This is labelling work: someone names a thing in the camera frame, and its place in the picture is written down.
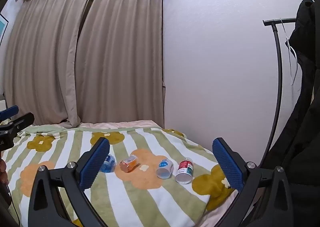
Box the white cup red label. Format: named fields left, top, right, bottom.
left=175, top=157, right=194, bottom=184

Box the striped floral blanket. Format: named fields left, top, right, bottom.
left=5, top=127, right=238, bottom=227

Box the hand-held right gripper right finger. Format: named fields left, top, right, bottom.
left=212, top=137, right=294, bottom=227

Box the black coat rack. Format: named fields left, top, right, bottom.
left=260, top=18, right=298, bottom=167

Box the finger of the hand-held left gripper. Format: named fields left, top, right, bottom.
left=0, top=106, right=19, bottom=120
left=0, top=112, right=35, bottom=140

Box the framed wall picture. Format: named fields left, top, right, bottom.
left=0, top=13, right=9, bottom=44

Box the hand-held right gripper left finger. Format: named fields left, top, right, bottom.
left=28, top=137, right=110, bottom=227

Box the black coat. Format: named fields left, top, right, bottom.
left=252, top=0, right=320, bottom=227

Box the white cup blue label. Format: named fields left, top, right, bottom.
left=156, top=159, right=174, bottom=179

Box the beige curtain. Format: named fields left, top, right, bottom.
left=3, top=0, right=97, bottom=127
left=61, top=0, right=166, bottom=129

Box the person's left hand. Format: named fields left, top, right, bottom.
left=0, top=158, right=8, bottom=185

